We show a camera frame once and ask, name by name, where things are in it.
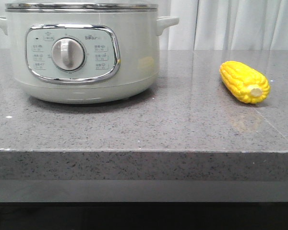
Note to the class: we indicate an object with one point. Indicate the yellow corn cob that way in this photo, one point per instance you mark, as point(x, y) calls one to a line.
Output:
point(245, 83)

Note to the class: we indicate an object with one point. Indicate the pale green electric cooking pot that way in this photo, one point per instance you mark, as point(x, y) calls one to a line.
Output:
point(82, 56)

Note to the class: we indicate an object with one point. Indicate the white curtain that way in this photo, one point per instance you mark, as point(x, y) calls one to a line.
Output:
point(230, 24)

